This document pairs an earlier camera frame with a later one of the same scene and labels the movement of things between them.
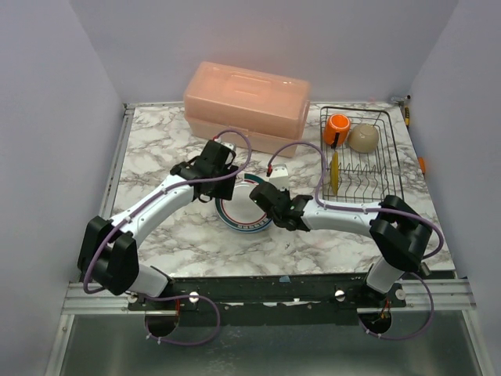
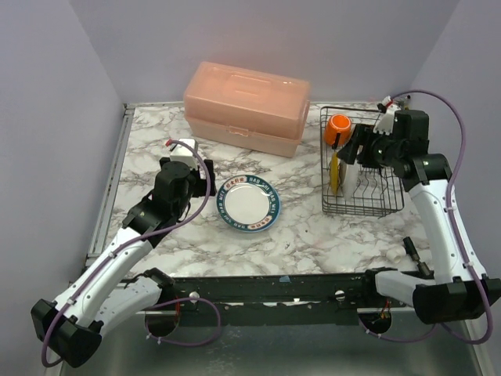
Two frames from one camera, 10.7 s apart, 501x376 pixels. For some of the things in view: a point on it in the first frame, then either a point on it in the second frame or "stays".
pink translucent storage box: x=272 y=110 stays
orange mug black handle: x=337 y=129 stays
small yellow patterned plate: x=334 y=170 stays
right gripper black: x=264 y=196 to x=361 y=142
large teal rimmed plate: x=241 y=213 to x=350 y=178
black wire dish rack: x=360 y=153 stays
